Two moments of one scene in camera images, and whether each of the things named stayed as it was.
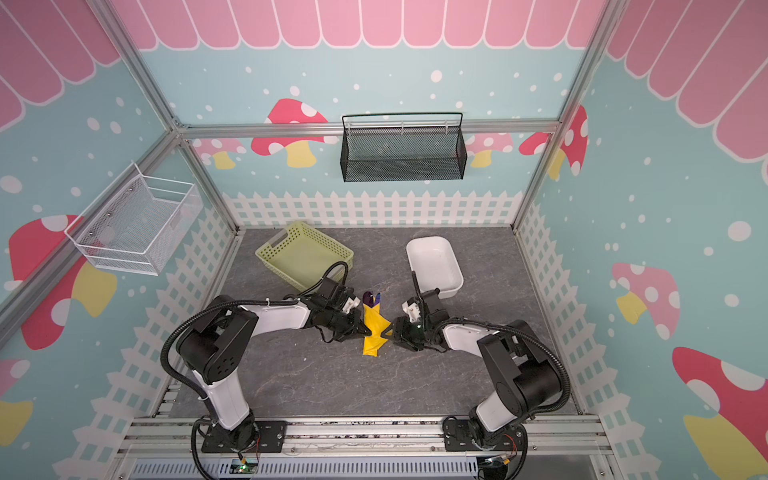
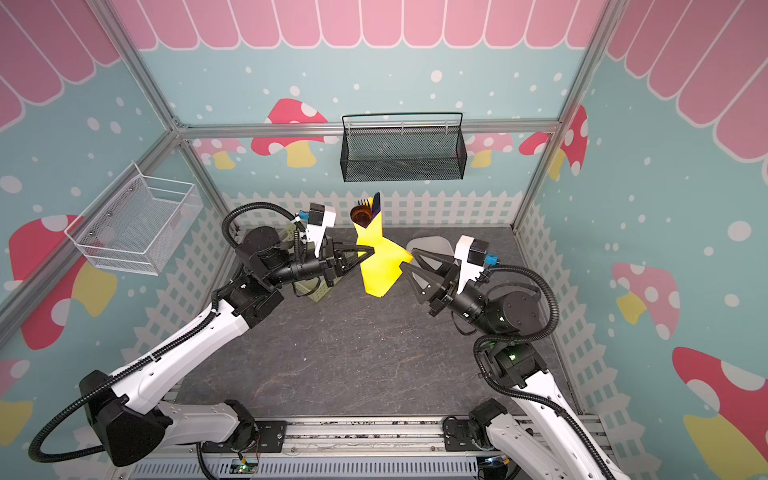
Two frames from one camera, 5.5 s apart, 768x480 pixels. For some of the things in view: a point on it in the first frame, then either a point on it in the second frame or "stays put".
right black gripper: [409, 330] → [447, 288]
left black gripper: [352, 331] → [365, 252]
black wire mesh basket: [402, 146] stays put
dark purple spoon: [368, 299] → [361, 214]
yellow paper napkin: [377, 324] → [382, 266]
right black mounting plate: [459, 435] stays put
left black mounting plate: [271, 436] stays put
